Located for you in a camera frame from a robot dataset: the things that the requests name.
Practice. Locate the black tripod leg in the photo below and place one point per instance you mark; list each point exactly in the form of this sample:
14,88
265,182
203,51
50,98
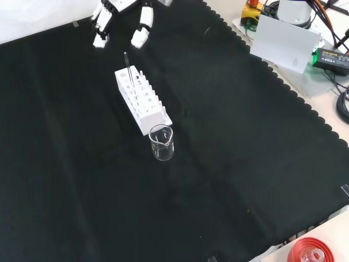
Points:
342,39

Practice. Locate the clear plastic cloth clip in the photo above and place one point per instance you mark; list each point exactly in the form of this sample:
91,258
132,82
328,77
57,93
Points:
75,24
345,189
212,259

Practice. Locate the white test tube rack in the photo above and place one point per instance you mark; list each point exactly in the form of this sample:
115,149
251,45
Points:
148,116

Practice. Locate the small clear glass beaker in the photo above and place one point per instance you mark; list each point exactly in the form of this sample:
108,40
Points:
162,148

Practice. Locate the black bench cloth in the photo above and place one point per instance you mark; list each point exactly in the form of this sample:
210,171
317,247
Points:
231,136

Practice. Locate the grey metal base plate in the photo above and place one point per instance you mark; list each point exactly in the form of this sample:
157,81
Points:
310,80

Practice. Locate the clear glass rod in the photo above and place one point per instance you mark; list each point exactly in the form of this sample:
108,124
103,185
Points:
128,68

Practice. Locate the pale folded board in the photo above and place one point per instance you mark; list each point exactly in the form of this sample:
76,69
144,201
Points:
283,43

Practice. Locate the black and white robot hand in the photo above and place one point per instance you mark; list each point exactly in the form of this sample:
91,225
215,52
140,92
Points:
102,21

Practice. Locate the black power adapter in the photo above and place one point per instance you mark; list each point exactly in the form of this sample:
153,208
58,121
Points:
331,58

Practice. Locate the yellow stop button box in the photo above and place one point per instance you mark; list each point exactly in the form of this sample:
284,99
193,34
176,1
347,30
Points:
249,15

